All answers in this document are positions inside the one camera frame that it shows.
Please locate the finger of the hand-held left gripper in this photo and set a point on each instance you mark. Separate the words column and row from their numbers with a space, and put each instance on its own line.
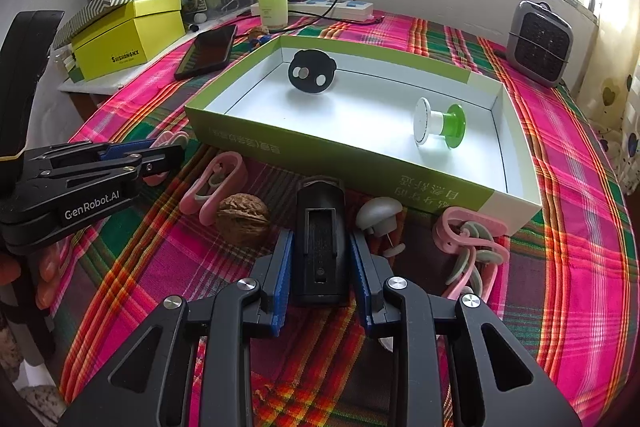
column 125, row 149
column 150, row 164

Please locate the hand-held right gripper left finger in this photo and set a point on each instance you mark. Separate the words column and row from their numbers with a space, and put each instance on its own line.
column 283, row 287

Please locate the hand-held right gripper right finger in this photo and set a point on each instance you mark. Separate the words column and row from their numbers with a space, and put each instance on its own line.
column 361, row 287

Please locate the pink and grey clip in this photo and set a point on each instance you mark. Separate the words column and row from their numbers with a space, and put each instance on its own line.
column 232, row 169
column 487, row 279
column 457, row 219
column 172, row 138

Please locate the large brown walnut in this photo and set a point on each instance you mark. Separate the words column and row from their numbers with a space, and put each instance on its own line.
column 242, row 222

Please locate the black rectangular device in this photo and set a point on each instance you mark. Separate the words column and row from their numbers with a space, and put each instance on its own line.
column 320, row 207

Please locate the green and white cardboard box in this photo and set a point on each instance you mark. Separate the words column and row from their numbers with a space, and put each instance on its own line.
column 360, row 107

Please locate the green and white spool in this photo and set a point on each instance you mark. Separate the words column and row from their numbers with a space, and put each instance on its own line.
column 452, row 127

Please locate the black round white-dotted knob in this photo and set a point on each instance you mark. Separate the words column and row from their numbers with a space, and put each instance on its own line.
column 312, row 59

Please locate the person's left hand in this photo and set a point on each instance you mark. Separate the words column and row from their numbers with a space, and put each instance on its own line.
column 47, row 267

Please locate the grey mushroom-shaped knob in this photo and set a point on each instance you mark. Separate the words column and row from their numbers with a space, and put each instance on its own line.
column 377, row 209

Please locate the yellow cardboard box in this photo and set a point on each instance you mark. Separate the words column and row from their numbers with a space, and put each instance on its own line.
column 125, row 37

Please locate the black smartphone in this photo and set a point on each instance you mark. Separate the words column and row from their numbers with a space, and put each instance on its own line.
column 207, row 52

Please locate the small blue toy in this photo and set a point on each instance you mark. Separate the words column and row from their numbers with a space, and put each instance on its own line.
column 261, row 41

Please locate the small brown walnut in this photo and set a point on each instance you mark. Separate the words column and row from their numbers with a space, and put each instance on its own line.
column 256, row 32

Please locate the pink plaid tablecloth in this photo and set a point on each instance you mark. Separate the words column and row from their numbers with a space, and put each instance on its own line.
column 565, row 217

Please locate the white and blue power strip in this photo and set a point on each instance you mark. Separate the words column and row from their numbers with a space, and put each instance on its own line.
column 345, row 9

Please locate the grey small heater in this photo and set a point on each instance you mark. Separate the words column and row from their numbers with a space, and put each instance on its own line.
column 540, row 42

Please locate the heart-print curtain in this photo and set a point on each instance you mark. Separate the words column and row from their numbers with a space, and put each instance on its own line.
column 612, row 97

